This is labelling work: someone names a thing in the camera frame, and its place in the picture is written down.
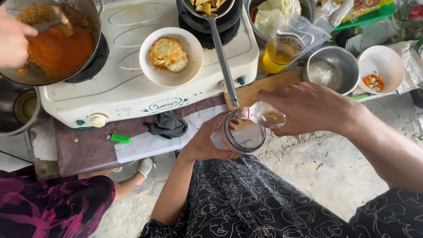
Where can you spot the maroon table cover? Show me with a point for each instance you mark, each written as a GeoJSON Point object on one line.
{"type": "Point", "coordinates": [86, 148]}

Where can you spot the metal bowl with cabbage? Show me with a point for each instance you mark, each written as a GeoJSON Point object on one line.
{"type": "Point", "coordinates": [307, 10]}

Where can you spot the white plastic sheet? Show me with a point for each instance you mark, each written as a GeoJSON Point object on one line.
{"type": "Point", "coordinates": [148, 145]}

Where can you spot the clear cooking oil pouch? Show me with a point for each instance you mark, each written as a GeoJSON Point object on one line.
{"type": "Point", "coordinates": [287, 46]}

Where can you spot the white flour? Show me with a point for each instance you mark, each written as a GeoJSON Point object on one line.
{"type": "Point", "coordinates": [324, 74]}

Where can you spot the person's right hand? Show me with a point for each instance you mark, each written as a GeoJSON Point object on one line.
{"type": "Point", "coordinates": [314, 105]}

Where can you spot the green lighter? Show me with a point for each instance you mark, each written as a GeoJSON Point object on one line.
{"type": "Point", "coordinates": [119, 138]}

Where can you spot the chopped orange and white vegetables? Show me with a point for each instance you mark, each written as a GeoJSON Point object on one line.
{"type": "Point", "coordinates": [373, 82]}

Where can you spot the green plastic tray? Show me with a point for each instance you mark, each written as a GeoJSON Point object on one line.
{"type": "Point", "coordinates": [366, 18]}

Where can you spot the white two-burner gas stove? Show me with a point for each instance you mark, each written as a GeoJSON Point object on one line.
{"type": "Point", "coordinates": [125, 89]}

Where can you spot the clear plastic bag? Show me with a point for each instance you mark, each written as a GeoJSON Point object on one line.
{"type": "Point", "coordinates": [332, 11]}

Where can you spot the black frying pot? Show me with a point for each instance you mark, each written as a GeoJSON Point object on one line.
{"type": "Point", "coordinates": [231, 23]}

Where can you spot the white crumpled plastic bag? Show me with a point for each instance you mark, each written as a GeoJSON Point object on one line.
{"type": "Point", "coordinates": [411, 66]}

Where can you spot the person's left hand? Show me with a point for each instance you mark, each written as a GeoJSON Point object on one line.
{"type": "Point", "coordinates": [201, 142]}

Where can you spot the white bowl with chopped vegetables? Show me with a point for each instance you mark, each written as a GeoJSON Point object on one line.
{"type": "Point", "coordinates": [383, 59]}

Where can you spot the fried yellow pieces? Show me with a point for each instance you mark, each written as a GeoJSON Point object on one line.
{"type": "Point", "coordinates": [207, 5]}

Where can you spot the clear plastic blender jar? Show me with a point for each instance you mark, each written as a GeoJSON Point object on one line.
{"type": "Point", "coordinates": [246, 138]}

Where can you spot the metal strainer ladle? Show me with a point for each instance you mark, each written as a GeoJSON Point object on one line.
{"type": "Point", "coordinates": [223, 59]}

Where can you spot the metal cooking spoon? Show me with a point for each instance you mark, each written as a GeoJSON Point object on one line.
{"type": "Point", "coordinates": [53, 23]}

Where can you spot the steel bowl with flour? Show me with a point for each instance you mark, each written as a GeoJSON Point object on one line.
{"type": "Point", "coordinates": [347, 66]}

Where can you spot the fried egg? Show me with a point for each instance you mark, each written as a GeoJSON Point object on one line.
{"type": "Point", "coordinates": [178, 62]}
{"type": "Point", "coordinates": [165, 48]}

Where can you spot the pale green cabbage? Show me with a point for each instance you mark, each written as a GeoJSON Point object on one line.
{"type": "Point", "coordinates": [274, 11]}

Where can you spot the wooden cutting board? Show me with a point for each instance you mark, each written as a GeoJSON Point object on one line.
{"type": "Point", "coordinates": [261, 87]}

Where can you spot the clear plastic water bottle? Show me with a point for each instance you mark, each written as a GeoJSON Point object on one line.
{"type": "Point", "coordinates": [264, 114]}

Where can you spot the heap of vegetables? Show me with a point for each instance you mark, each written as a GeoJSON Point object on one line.
{"type": "Point", "coordinates": [409, 16]}

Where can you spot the large metal pan orange sauce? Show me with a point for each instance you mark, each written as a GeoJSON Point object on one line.
{"type": "Point", "coordinates": [62, 49]}

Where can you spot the dark grey cloth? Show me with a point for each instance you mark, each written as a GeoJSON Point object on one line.
{"type": "Point", "coordinates": [167, 125]}

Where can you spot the person's black patterned dress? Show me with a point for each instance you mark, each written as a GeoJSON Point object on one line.
{"type": "Point", "coordinates": [251, 205]}

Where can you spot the white bowl with eggs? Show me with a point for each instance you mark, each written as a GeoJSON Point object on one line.
{"type": "Point", "coordinates": [191, 56]}

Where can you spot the steel pot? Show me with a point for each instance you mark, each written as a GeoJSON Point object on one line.
{"type": "Point", "coordinates": [23, 109]}

